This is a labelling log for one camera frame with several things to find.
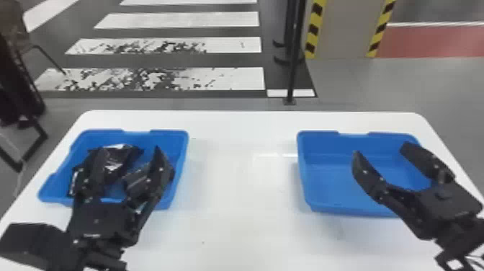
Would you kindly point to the black chair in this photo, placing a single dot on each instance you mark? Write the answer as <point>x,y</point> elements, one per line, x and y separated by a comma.
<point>17,83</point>

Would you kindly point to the yellow black striped post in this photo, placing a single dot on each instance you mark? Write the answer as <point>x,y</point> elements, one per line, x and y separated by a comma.
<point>348,26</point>

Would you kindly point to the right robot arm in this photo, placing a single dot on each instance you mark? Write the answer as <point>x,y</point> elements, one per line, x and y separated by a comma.
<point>463,242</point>

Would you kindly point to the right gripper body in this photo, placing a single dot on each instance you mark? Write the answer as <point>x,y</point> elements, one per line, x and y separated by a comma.
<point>448,208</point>

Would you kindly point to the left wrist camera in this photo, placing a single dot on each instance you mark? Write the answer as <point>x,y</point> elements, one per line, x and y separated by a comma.
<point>32,244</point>

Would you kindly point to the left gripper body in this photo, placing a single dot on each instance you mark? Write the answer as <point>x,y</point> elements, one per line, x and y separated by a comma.
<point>100,223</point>

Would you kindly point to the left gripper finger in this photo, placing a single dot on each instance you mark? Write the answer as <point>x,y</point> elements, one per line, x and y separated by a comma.
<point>153,181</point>
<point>90,176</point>

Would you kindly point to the black part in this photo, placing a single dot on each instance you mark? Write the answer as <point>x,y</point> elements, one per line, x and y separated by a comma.
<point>121,157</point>

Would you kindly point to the blue tray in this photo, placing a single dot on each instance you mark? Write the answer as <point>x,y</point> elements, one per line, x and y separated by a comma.
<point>329,178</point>
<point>174,144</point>

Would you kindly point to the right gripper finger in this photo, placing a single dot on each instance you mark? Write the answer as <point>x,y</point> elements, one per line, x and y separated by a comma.
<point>427,161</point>
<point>372,179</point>

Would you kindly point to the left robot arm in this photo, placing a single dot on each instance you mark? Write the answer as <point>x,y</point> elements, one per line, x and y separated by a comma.
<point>104,259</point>

